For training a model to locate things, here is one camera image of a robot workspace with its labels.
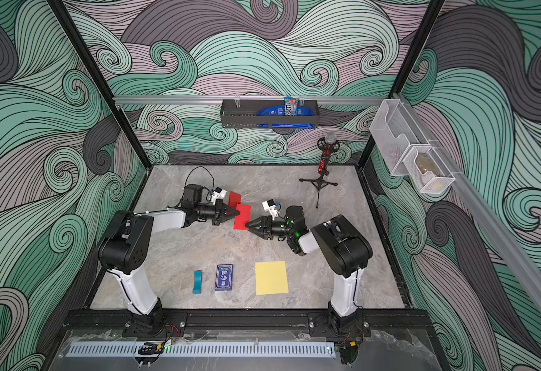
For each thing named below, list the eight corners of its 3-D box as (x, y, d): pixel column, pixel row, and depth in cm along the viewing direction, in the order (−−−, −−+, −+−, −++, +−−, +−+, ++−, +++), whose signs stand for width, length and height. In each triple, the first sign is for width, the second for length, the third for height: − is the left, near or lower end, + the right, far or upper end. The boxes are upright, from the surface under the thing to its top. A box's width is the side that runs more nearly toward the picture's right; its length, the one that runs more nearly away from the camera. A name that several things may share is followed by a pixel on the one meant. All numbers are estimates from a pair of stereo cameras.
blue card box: (215, 290, 82) (213, 288, 80) (218, 267, 88) (217, 264, 86) (232, 290, 82) (231, 288, 80) (234, 267, 88) (233, 264, 86)
